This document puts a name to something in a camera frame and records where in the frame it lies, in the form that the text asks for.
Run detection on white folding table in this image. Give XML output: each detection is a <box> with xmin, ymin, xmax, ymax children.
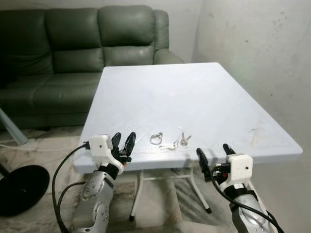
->
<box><xmin>72</xmin><ymin>62</ymin><xmax>304</xmax><ymax>222</ymax></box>

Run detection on dark green leather sofa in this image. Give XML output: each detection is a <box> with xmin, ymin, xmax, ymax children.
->
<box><xmin>0</xmin><ymin>4</ymin><xmax>186</xmax><ymax>130</ymax></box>

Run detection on black round stand base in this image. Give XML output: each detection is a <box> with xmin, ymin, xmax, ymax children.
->
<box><xmin>0</xmin><ymin>165</ymin><xmax>51</xmax><ymax>217</ymax></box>

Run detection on grey metal pole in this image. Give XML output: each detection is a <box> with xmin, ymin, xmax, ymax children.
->
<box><xmin>0</xmin><ymin>107</ymin><xmax>29</xmax><ymax>146</ymax></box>

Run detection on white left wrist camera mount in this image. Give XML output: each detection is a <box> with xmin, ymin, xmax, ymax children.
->
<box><xmin>88</xmin><ymin>134</ymin><xmax>114</xmax><ymax>158</ymax></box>

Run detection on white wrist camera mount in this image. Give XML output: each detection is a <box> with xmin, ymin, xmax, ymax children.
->
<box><xmin>88</xmin><ymin>134</ymin><xmax>114</xmax><ymax>158</ymax></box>
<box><xmin>227</xmin><ymin>153</ymin><xmax>254</xmax><ymax>183</ymax></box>

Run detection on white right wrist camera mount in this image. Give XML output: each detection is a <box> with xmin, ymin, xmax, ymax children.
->
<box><xmin>227</xmin><ymin>153</ymin><xmax>254</xmax><ymax>183</ymax></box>

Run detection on silver keys on ring chain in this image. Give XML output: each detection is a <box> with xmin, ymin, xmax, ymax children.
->
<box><xmin>149</xmin><ymin>132</ymin><xmax>192</xmax><ymax>151</ymax></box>

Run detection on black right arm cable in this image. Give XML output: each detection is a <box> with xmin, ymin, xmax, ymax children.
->
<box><xmin>206</xmin><ymin>167</ymin><xmax>285</xmax><ymax>233</ymax></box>

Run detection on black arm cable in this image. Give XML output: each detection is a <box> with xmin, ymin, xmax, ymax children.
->
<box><xmin>206</xmin><ymin>167</ymin><xmax>285</xmax><ymax>233</ymax></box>
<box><xmin>52</xmin><ymin>141</ymin><xmax>93</xmax><ymax>233</ymax></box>

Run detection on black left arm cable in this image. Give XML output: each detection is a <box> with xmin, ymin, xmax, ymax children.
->
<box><xmin>52</xmin><ymin>141</ymin><xmax>93</xmax><ymax>233</ymax></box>

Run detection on white floor cable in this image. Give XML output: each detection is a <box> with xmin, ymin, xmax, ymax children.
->
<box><xmin>0</xmin><ymin>140</ymin><xmax>84</xmax><ymax>154</ymax></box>

